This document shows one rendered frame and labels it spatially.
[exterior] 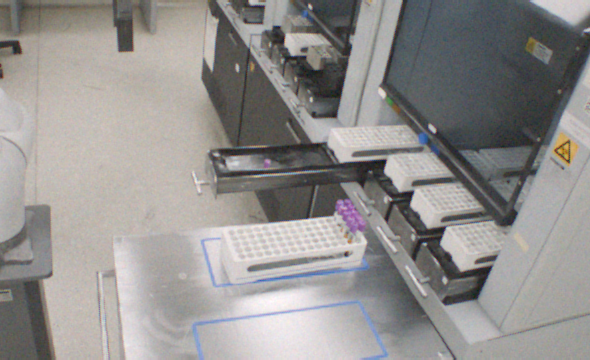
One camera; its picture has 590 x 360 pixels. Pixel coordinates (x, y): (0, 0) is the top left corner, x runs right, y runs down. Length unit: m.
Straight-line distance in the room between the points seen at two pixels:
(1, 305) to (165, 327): 0.53
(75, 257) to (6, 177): 1.17
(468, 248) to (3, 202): 1.03
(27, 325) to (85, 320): 0.67
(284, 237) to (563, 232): 0.56
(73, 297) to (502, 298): 1.55
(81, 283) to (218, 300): 1.25
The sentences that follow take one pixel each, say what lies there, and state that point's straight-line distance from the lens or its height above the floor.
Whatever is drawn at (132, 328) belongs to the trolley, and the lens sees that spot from 1.11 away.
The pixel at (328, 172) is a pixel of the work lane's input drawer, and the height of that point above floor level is 0.80.
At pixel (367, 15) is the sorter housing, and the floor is 1.13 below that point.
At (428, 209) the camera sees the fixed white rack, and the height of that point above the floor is 0.86.
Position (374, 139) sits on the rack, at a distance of 1.68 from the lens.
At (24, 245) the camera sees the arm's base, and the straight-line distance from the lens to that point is 1.44.
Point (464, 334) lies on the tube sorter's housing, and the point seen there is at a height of 0.73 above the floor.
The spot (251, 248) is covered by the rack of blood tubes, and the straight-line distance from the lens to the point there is 1.18.
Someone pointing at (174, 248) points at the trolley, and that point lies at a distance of 1.26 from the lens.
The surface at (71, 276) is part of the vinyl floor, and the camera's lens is 2.38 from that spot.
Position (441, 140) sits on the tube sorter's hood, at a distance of 1.46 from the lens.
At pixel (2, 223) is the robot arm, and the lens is 1.37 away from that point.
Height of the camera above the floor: 1.67
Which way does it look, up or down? 35 degrees down
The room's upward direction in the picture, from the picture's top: 11 degrees clockwise
